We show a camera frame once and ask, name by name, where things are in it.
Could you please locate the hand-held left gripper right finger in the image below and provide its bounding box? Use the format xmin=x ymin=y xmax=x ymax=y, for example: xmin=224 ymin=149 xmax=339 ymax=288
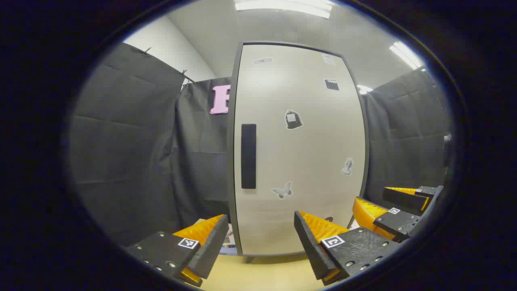
xmin=294 ymin=210 xmax=404 ymax=286

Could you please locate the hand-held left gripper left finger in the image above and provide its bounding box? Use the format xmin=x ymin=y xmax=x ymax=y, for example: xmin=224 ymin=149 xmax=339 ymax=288
xmin=124 ymin=214 xmax=229 ymax=287

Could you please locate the black backdrop cloth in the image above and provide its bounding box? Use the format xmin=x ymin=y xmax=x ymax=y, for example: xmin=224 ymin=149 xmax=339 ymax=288
xmin=69 ymin=42 xmax=453 ymax=247

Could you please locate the dark grey cabinet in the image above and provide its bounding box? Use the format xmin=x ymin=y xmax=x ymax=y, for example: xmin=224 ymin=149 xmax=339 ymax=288
xmin=226 ymin=40 xmax=370 ymax=263

